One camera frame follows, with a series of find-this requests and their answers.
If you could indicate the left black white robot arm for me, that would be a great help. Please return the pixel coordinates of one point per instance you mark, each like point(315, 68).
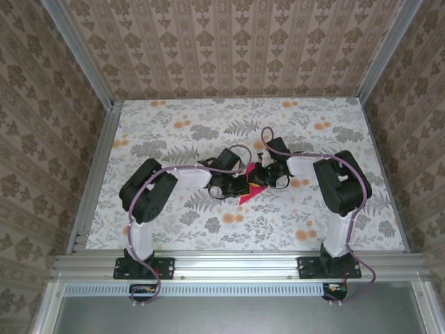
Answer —
point(149, 205)

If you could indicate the aluminium side frame rail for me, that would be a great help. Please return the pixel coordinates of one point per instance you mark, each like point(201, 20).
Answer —
point(95, 174)

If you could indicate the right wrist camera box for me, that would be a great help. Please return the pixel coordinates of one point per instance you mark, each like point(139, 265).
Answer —
point(266, 160)

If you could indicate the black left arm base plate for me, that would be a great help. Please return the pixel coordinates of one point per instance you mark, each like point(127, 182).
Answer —
point(167, 268)

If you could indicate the grey metal sheet panel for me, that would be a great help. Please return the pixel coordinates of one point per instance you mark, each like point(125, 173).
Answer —
point(243, 316)

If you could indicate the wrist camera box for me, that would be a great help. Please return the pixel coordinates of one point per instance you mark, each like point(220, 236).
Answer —
point(266, 160)
point(242, 173)

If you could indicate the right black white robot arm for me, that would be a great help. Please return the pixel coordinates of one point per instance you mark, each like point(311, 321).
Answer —
point(342, 195)

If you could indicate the aluminium frame post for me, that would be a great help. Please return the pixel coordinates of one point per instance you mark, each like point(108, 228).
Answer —
point(386, 52)
point(82, 52)

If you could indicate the pink square paper sheet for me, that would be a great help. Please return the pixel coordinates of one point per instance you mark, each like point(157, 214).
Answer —
point(250, 196)

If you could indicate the aluminium front frame rail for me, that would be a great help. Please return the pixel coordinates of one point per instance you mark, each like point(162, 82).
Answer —
point(236, 266)

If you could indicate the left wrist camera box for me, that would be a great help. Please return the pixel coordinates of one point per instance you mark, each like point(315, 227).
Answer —
point(242, 173)

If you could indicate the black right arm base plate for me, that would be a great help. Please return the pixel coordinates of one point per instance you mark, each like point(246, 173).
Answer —
point(307, 268)

